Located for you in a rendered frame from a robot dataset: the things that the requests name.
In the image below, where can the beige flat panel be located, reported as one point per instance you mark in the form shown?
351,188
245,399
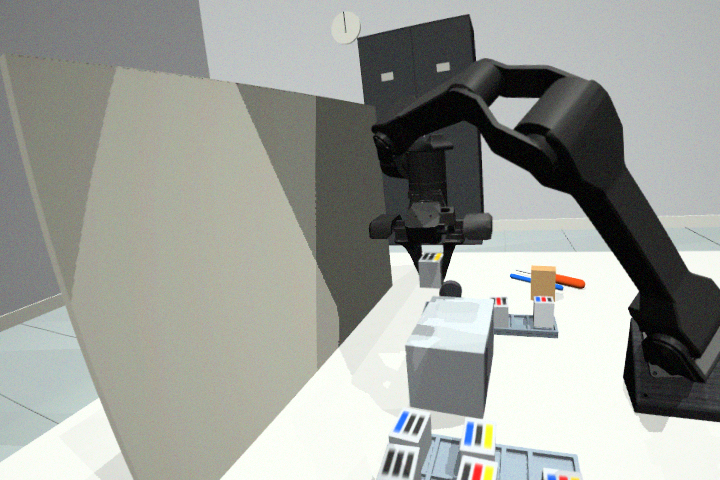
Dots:
210,240

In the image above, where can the tan cardboard box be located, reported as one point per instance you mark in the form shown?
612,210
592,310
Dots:
543,281

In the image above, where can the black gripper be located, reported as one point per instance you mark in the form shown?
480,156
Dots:
475,226

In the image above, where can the orange rod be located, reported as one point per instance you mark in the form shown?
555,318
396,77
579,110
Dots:
564,280

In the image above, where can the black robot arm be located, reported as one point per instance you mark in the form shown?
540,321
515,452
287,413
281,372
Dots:
572,141

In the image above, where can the blue rod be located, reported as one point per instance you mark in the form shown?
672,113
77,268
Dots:
528,280

